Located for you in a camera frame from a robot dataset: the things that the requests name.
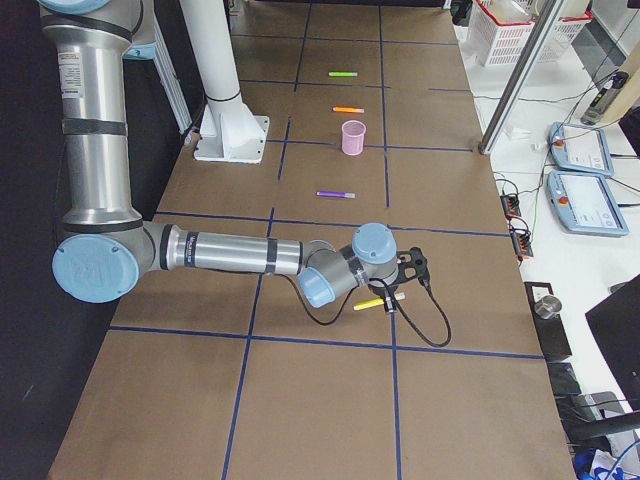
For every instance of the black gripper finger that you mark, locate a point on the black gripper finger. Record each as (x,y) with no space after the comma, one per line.
(390,305)

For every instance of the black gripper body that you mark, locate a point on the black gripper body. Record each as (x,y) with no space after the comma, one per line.
(382,288)

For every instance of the yellow highlighter pen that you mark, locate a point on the yellow highlighter pen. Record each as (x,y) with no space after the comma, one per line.
(363,305)

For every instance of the purple highlighter pen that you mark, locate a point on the purple highlighter pen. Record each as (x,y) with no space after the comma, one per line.
(335,194)

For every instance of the orange highlighter pen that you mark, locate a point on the orange highlighter pen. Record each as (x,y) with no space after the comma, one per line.
(348,110)

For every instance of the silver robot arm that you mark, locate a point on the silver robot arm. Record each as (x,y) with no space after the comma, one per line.
(107,245)

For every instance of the pink mesh pen holder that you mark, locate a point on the pink mesh pen holder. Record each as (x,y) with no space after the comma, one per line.
(353,133)

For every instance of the orange black power strip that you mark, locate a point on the orange black power strip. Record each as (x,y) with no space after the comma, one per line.
(518,228)

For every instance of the metal cup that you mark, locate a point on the metal cup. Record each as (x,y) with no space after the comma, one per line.
(547,307)

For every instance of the near teach pendant tablet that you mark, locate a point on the near teach pendant tablet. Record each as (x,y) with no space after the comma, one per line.
(584,204)

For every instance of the teach pendant tablet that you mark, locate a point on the teach pendant tablet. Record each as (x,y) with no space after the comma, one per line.
(584,204)
(580,148)

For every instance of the far teach pendant tablet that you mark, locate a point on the far teach pendant tablet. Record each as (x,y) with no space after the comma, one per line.
(580,148)

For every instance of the black monitor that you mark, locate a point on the black monitor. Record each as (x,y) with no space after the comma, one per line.
(614,324)

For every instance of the white red plastic basket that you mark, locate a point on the white red plastic basket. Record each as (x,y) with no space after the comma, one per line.
(499,30)

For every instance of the aluminium frame post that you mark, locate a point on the aluminium frame post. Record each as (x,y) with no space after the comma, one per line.
(531,52)

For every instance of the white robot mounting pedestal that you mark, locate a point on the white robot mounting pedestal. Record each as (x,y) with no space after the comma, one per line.
(229,131)

